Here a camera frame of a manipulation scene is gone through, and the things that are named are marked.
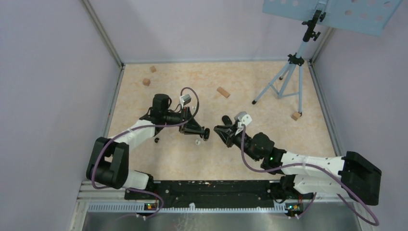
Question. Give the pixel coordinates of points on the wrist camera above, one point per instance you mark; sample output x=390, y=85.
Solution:
x=184, y=100
x=242, y=119

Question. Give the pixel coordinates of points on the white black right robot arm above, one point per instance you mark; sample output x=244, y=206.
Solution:
x=351, y=174

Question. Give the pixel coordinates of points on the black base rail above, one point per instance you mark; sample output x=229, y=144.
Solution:
x=217, y=193

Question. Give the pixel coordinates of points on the wooden block under tripod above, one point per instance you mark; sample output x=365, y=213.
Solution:
x=295, y=116

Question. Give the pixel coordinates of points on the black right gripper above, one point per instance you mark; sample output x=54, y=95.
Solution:
x=227, y=133

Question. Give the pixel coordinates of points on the light blue tripod stand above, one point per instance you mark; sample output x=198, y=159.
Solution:
x=281, y=79

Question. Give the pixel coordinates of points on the long wooden block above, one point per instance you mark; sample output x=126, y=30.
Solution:
x=223, y=92

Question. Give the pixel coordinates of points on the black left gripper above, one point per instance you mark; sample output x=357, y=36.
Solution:
x=192, y=127

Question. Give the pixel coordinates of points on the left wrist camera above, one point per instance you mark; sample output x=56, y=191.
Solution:
x=184, y=100

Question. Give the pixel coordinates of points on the wooden cube left side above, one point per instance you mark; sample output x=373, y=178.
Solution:
x=146, y=82

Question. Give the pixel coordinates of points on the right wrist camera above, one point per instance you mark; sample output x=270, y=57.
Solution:
x=242, y=119

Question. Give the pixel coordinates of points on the white slotted cable duct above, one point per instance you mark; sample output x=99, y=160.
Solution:
x=138, y=207

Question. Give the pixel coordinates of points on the light blue perforated panel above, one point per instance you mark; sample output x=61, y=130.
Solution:
x=363, y=16

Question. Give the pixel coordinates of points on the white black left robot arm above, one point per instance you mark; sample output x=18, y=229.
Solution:
x=109, y=160

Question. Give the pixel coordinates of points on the wooden cube near corner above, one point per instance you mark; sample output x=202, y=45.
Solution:
x=153, y=69

